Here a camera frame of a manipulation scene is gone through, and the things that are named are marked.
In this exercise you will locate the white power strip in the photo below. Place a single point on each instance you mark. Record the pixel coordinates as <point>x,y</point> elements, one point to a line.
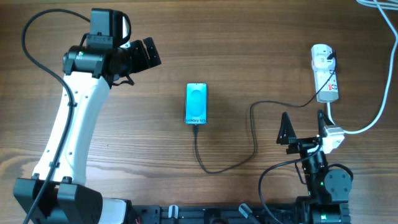
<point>326,85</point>

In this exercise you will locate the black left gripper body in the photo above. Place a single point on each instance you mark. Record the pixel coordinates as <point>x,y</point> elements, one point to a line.
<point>134,58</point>

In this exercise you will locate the white charger adapter plug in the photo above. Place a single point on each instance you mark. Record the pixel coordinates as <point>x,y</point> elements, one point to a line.
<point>323,62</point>

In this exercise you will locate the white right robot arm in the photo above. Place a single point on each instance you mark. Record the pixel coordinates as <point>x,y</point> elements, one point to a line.
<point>328,185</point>

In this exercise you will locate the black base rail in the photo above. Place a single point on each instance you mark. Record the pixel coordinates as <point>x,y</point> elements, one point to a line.
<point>293,213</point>

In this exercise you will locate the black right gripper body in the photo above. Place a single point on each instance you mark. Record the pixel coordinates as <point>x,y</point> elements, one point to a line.
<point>301,145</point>

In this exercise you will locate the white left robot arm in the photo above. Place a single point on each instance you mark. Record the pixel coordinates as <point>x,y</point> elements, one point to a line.
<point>105,57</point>

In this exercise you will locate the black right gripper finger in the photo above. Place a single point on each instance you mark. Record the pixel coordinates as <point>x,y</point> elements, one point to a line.
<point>286,133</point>
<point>323,119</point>

